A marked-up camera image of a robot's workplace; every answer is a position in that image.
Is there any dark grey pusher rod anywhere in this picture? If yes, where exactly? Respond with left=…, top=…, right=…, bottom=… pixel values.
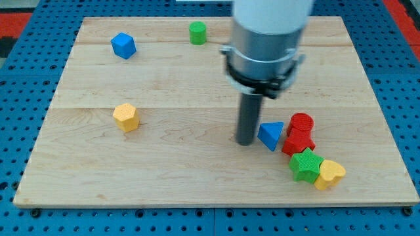
left=236, top=94, right=263, bottom=146

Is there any red star block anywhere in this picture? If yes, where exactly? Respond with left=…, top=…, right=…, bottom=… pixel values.
left=282, top=128, right=316, bottom=157

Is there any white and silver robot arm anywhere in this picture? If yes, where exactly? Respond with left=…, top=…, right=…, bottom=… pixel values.
left=220, top=0, right=314, bottom=99

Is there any yellow hexagon block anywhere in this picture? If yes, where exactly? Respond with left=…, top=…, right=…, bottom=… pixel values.
left=113, top=103, right=140, bottom=132

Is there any blue triangle block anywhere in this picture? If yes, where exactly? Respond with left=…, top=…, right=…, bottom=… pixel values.
left=257, top=121, right=284, bottom=151

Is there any yellow heart block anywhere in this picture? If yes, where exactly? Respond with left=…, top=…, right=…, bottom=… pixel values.
left=314, top=160, right=347, bottom=190

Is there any green cylinder block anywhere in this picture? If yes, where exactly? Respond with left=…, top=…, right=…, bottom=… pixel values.
left=188, top=21, right=207, bottom=45

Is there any blue cube block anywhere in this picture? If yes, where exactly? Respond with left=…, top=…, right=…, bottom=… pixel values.
left=110, top=32, right=137, bottom=60

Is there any light wooden board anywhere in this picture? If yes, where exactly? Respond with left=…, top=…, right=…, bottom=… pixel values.
left=14, top=16, right=419, bottom=208

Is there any red cylinder block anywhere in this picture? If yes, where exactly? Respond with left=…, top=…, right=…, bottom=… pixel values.
left=287, top=113, right=314, bottom=136

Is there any green star block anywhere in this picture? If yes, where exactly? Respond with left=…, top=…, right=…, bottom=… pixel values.
left=289, top=147, right=325, bottom=184

